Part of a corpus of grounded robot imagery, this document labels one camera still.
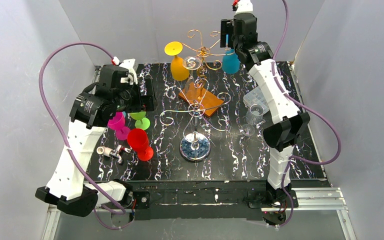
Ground green wine glass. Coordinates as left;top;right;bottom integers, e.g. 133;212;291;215
129;111;151;131

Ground pink wine glass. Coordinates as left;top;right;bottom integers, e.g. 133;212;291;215
107;112;131;141

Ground red wine glass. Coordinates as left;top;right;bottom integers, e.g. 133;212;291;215
127;128;154;162

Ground yellow orange wine glass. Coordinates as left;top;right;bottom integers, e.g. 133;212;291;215
164;41;189;81

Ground clear wine glass front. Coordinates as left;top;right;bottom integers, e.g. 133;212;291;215
240;104;265;137

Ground clear wine glass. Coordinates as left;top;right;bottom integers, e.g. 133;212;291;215
240;104;265;137
182;56;202;102

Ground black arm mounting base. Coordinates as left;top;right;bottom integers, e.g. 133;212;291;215
120;180;299;226

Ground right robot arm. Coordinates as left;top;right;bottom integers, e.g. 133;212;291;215
220;12;310;202

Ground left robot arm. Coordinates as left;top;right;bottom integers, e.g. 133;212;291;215
35;59;155;217

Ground clear wine glass rear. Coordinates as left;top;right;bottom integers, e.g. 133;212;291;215
182;56;202;102

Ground orange wooden rack base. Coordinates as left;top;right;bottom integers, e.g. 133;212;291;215
178;83;224;117

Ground chrome faucet tap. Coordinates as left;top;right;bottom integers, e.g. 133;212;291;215
96;144;132;165

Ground clear plastic screw box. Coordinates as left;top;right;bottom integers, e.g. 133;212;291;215
243;87;270;115

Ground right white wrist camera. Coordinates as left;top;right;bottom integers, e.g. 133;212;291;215
232;0;253;15

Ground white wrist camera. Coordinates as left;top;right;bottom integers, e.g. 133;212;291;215
232;0;253;15
111;56;139;85

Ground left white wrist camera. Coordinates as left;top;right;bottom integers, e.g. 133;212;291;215
111;56;139;85

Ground gold wire glass rack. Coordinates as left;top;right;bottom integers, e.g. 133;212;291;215
181;29;235;71

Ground silver wire glass rack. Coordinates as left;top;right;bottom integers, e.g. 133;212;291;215
159;77;232;164

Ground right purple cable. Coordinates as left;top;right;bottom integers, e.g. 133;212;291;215
271;0;343;228

